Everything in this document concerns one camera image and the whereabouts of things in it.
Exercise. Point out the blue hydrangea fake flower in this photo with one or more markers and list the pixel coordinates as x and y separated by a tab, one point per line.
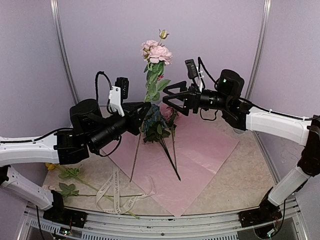
155	129

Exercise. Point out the right aluminium frame post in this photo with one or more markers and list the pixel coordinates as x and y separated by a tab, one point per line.
259	48

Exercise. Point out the aluminium frame post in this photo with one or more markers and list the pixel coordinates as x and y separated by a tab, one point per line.
54	5
259	48

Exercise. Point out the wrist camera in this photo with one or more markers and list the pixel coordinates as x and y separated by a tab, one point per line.
119	92
195	74

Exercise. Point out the cream printed ribbon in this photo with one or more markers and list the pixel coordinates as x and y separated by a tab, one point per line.
121	204

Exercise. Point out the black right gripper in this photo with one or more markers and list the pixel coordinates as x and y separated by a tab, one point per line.
192	99

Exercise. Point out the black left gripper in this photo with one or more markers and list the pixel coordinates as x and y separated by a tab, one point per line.
135	119

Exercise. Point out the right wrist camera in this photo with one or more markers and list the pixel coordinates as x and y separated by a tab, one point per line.
195	74

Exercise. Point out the left aluminium frame post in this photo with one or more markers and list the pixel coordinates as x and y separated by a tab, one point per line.
54	5

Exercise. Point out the front aluminium rail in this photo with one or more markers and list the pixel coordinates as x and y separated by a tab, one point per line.
103	226

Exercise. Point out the pink wrapping paper sheet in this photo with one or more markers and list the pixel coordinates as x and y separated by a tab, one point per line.
200	150

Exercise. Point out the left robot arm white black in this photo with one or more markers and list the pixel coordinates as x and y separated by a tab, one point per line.
90	132

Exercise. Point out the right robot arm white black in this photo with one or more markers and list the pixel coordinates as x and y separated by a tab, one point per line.
243	115

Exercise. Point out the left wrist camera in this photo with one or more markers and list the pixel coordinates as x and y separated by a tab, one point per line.
119	92

